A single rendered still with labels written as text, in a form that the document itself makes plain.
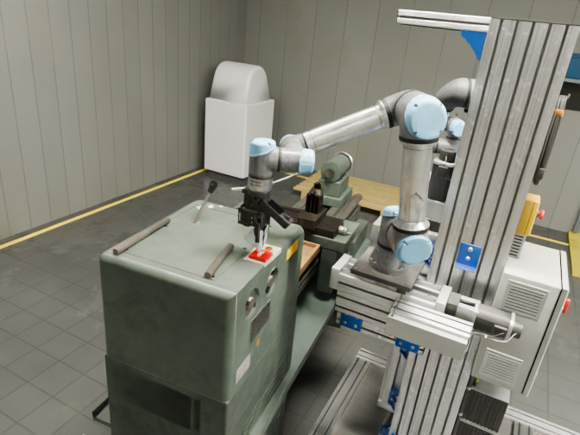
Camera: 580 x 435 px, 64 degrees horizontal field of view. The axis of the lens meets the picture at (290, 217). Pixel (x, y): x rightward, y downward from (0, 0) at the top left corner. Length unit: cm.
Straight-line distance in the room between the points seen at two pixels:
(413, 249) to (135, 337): 93
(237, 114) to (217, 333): 441
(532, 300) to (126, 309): 135
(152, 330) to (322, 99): 512
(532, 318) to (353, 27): 482
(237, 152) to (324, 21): 197
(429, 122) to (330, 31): 493
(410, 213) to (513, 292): 52
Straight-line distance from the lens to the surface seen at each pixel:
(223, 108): 572
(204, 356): 148
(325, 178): 301
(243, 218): 145
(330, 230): 243
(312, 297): 265
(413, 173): 145
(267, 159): 136
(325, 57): 628
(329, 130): 149
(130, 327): 161
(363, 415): 252
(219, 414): 161
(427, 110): 139
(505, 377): 201
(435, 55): 588
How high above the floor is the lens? 198
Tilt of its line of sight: 24 degrees down
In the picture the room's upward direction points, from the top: 6 degrees clockwise
